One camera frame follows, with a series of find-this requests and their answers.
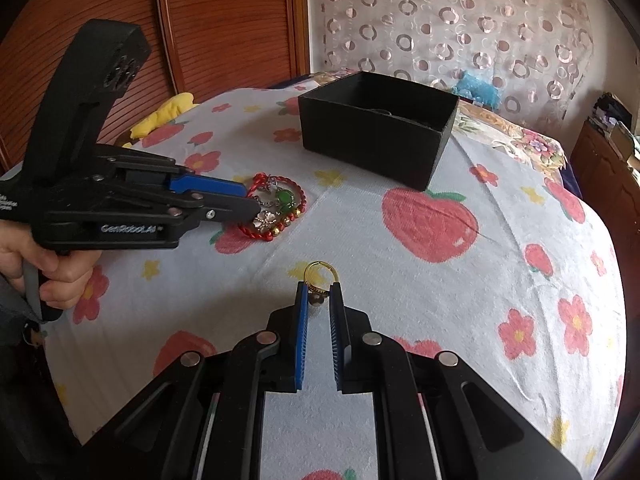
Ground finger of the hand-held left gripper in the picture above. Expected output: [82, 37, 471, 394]
[117, 191, 259, 227]
[102, 156, 249, 198]

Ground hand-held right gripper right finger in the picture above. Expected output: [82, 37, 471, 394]
[327, 282, 592, 480]

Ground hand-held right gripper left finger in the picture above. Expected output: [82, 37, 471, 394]
[82, 281, 311, 480]

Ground gold ring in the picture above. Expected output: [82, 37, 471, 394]
[303, 260, 341, 307]

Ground silver chain with green pendant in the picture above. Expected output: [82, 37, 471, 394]
[249, 177, 297, 233]

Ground red braided bracelet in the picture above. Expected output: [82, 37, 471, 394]
[237, 172, 307, 242]

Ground black box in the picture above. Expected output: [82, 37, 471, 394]
[298, 71, 460, 192]

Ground person's left hand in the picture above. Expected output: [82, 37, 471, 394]
[0, 220, 101, 311]

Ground yellow cloth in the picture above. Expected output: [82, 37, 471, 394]
[129, 92, 195, 140]

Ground brown wooden wardrobe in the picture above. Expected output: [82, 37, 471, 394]
[0, 0, 312, 173]

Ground floral blanket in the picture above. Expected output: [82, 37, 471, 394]
[310, 69, 568, 176]

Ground blue fluffy bag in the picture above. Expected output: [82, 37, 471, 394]
[452, 69, 503, 111]

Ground dark blue bed sheet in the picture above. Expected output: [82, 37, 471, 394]
[555, 157, 626, 243]

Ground wooden cabinet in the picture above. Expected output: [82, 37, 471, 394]
[570, 120, 640, 206]

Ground dark pile of clothes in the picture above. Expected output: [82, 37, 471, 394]
[591, 92, 627, 131]

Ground circle pattern wall cloth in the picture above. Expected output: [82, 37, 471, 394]
[306, 0, 597, 117]

